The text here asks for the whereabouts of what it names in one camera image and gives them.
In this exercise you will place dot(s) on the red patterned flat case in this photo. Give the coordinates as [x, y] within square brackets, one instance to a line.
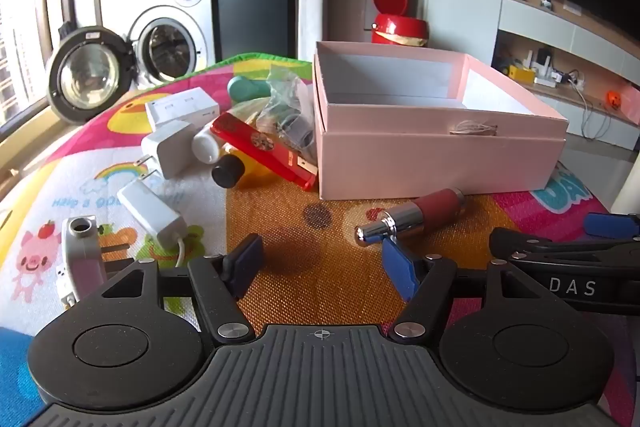
[260, 147]

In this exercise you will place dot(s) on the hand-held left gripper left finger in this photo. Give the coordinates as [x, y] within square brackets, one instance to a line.
[246, 259]

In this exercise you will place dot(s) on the small white bottle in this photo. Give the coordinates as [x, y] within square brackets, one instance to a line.
[205, 146]

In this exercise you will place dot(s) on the red trash can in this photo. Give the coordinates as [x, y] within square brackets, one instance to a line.
[400, 29]

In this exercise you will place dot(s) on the pink cardboard box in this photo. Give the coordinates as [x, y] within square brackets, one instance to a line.
[400, 162]

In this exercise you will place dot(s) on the grey wooden shelf unit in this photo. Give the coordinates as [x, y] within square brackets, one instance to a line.
[530, 14]

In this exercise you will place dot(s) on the yellow bottle with black cap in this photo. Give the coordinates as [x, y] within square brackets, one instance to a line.
[227, 171]

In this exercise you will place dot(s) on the colourful cartoon play mat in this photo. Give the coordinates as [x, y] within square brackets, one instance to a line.
[280, 217]

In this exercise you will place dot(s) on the orange pumpkin toy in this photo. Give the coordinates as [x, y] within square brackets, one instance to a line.
[614, 99]

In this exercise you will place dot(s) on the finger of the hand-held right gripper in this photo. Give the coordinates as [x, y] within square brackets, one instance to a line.
[610, 224]
[530, 244]

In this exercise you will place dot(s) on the twine bow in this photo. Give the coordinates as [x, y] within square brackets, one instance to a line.
[472, 128]

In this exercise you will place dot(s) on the maroon chrome lipstick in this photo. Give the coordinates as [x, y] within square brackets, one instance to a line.
[435, 207]

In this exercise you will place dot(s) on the large window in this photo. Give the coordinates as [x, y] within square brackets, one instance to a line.
[17, 32]

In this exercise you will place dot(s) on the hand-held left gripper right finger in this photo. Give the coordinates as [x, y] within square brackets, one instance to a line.
[400, 269]

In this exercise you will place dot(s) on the silver washing machine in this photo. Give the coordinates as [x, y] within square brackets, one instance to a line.
[192, 22]

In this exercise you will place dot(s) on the grey white handheld device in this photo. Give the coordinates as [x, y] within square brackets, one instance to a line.
[82, 267]

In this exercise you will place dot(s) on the small white cardboard box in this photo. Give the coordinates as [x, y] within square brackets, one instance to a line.
[182, 107]

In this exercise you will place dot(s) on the clear plastic bag of parts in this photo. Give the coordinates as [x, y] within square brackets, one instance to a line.
[285, 107]

